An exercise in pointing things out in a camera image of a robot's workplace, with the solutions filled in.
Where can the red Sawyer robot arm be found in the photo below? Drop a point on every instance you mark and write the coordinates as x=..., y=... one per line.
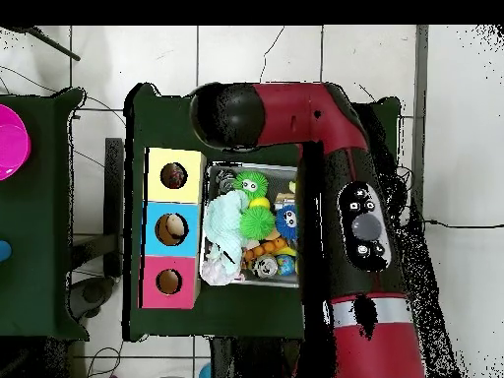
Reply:
x=299, y=114

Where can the shallow grey mesh bin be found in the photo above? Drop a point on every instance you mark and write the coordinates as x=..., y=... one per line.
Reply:
x=277, y=177

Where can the wooden box with three holes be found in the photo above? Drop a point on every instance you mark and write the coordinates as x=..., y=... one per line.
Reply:
x=189, y=189

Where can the yellow ball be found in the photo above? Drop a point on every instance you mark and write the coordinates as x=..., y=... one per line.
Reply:
x=260, y=203

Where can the green spiky googly-eyed ball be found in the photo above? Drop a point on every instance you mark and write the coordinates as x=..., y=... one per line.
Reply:
x=251, y=185

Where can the mint knitted cloth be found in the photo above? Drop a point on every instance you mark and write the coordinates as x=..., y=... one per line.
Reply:
x=222, y=224

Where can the blue spiky googly-eyed ball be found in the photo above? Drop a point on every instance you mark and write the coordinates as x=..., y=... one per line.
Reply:
x=287, y=226

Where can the crushed silver can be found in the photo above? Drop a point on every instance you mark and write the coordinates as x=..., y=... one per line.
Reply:
x=264, y=267

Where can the globe print ball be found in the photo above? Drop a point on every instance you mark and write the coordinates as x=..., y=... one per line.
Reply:
x=285, y=265

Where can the white crumpled paper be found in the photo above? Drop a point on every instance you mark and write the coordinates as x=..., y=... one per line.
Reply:
x=216, y=273

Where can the dark green table cloth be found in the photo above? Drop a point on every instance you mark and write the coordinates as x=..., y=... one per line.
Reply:
x=244, y=315
x=35, y=236

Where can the black upright panel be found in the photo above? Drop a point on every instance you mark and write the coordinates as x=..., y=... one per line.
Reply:
x=114, y=197

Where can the grey stand foot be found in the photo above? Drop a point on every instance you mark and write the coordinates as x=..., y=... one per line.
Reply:
x=92, y=295

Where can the pink plastic bowl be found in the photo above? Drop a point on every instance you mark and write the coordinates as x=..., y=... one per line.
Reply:
x=12, y=145

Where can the blue round object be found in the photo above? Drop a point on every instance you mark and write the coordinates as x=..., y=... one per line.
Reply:
x=4, y=251

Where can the dark rod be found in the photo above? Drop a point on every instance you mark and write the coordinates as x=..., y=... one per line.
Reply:
x=51, y=44

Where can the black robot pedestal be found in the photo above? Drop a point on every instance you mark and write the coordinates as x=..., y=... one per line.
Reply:
x=256, y=358

